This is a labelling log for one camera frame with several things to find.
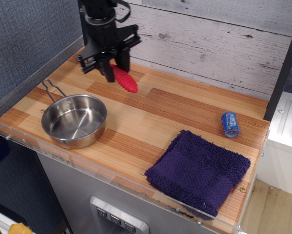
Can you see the stainless steel pot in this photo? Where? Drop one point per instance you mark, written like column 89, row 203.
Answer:
column 75, row 121

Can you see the white side cabinet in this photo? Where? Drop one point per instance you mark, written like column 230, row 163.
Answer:
column 275, row 165

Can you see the black vertical post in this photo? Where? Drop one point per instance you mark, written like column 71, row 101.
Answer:
column 82, row 14
column 280, row 85

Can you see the silver toy fridge cabinet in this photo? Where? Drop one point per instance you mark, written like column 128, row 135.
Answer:
column 75, row 180

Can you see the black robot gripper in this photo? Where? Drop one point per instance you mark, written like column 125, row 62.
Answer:
column 108, row 42

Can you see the black and yellow object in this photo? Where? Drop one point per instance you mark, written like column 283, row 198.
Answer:
column 19, row 228

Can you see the black vertical post right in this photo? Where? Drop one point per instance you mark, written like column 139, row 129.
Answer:
column 280, row 85

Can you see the red handled metal spoon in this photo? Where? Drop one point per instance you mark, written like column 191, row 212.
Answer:
column 124, row 79

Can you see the small blue mentos can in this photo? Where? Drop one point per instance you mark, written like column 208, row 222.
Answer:
column 230, row 124

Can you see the purple terry cloth towel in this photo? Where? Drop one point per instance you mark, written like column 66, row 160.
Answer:
column 197, row 173

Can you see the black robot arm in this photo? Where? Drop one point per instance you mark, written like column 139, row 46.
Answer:
column 101, row 12

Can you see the black vertical post left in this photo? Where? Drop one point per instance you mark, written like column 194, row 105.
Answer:
column 82, row 14

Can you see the silver dispenser button panel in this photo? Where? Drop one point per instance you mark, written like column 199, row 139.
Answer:
column 113, row 220

